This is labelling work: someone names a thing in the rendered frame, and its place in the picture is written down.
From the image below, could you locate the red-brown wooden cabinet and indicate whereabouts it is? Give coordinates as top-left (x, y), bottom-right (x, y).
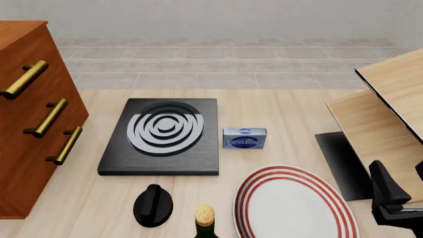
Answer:
top-left (0, 20), bottom-right (90, 220)

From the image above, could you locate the white plate with red rings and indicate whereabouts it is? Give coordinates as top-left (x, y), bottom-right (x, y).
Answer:
top-left (233, 164), bottom-right (362, 238)

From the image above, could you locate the blue-grey cream cheese box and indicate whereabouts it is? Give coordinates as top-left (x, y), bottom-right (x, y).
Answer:
top-left (222, 127), bottom-right (268, 150)

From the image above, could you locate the dark green bottle with cork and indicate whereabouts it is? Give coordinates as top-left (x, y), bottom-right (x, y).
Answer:
top-left (194, 204), bottom-right (220, 238)

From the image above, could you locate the pale wooden shelf rack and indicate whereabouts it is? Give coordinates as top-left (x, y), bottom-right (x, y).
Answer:
top-left (314, 48), bottom-right (423, 206)

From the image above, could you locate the flat black stove plate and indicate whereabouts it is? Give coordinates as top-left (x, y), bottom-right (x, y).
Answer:
top-left (97, 97), bottom-right (220, 177)

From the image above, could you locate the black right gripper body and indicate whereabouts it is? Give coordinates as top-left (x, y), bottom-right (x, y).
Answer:
top-left (371, 200), bottom-right (423, 235)

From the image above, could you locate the long brass drawer handle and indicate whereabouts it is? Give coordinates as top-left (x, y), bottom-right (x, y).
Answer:
top-left (0, 59), bottom-right (50, 101)
top-left (45, 126), bottom-right (83, 167)
top-left (22, 98), bottom-right (69, 139)

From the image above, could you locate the round black stove knob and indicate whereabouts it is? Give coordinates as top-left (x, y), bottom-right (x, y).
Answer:
top-left (133, 183), bottom-right (174, 229)

